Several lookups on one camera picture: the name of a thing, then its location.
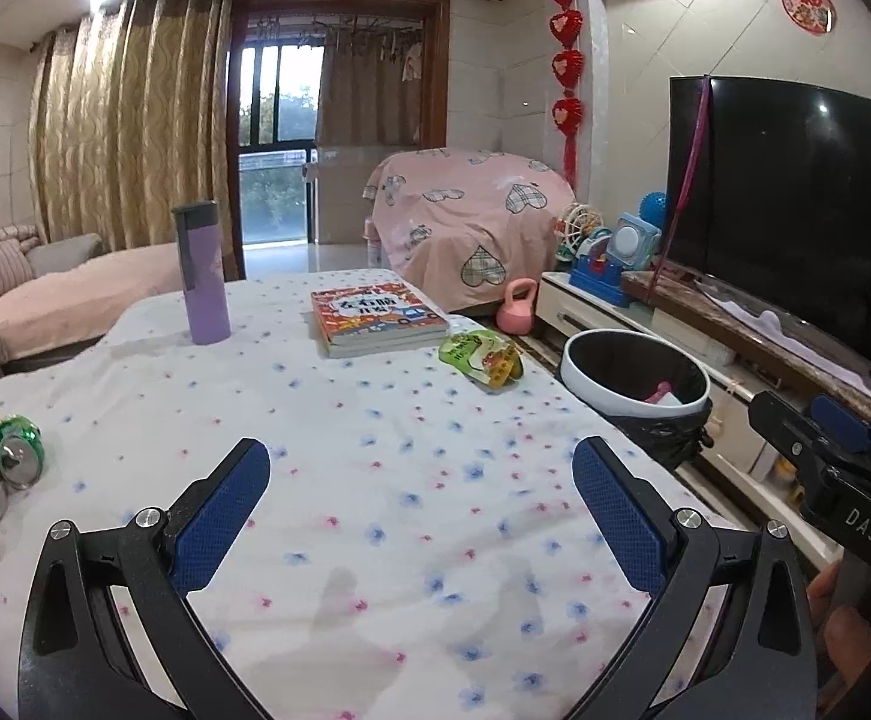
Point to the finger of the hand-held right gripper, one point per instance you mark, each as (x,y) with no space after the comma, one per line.
(784,427)
(840,424)

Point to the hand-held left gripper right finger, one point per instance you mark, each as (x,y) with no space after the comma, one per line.
(619,517)

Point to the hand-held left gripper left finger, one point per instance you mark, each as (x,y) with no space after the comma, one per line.
(222,517)

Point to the black bin liner bag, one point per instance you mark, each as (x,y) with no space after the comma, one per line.
(660,439)

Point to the pink toy blister pack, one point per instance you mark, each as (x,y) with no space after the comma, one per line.
(658,392)

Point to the white round trash bin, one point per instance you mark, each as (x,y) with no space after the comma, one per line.
(593,382)

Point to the person's right hand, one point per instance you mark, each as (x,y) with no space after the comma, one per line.
(859,645)

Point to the white tv stand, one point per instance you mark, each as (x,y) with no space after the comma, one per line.
(735,382)

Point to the white cloth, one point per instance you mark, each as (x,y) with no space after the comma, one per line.
(773,322)

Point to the yellow-green snack packet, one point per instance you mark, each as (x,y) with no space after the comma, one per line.
(504,371)

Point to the white floral tablecloth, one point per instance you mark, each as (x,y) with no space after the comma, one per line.
(405,465)

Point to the green drink can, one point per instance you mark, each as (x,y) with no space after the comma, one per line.
(19,457)

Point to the green snack bag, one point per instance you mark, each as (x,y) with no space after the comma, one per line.
(469,351)

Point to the pink kettlebell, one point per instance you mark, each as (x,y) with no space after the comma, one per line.
(516,315)

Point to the black television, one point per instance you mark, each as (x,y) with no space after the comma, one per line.
(795,195)

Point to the light blue toy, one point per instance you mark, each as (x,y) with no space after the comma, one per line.
(634,244)

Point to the blue toy machine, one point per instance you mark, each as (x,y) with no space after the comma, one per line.
(600,277)

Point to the purple insulated bottle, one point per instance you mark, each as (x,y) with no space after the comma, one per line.
(203,277)

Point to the blue spiky ball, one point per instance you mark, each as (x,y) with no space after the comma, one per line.
(653,208)

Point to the pink sofa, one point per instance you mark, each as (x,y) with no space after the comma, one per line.
(98,292)

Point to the colourful picture book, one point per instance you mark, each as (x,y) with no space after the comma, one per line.
(375,311)

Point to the thin pink stick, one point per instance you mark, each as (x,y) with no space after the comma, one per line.
(687,172)

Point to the white wheel toy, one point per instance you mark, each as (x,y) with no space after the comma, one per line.
(576,229)

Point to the grey pillow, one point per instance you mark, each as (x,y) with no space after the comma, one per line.
(64,255)

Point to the pink heart-print cover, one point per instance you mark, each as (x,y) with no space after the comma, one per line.
(473,217)

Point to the balcony glass door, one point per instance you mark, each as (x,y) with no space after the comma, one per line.
(278,165)

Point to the golden brown curtain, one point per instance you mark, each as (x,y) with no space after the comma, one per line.
(128,135)

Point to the red hanging heart ornament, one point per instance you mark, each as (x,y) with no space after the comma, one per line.
(567,67)

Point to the beige balcony curtain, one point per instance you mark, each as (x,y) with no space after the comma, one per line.
(368,97)

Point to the balcony clothes rack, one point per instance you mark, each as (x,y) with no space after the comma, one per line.
(338,30)

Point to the round red wall decal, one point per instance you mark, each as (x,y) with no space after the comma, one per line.
(807,7)

